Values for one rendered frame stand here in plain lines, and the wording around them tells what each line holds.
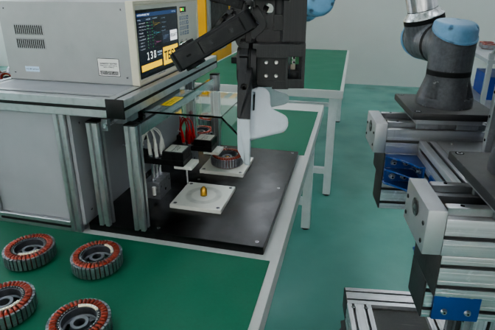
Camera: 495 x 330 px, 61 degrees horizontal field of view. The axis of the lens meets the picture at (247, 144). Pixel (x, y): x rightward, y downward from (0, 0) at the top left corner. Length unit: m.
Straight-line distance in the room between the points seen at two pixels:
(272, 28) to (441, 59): 0.80
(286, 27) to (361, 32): 5.87
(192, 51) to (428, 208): 0.49
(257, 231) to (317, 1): 0.59
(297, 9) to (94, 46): 0.73
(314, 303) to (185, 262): 1.13
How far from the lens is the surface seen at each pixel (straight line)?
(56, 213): 1.23
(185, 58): 0.53
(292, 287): 2.13
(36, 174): 1.21
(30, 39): 1.26
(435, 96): 1.28
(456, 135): 1.31
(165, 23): 1.24
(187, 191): 1.27
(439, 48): 1.26
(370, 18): 6.37
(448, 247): 0.84
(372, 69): 6.46
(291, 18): 0.51
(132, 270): 1.02
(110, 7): 1.11
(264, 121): 0.49
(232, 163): 1.39
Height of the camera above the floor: 1.35
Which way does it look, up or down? 21 degrees down
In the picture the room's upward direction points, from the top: straight up
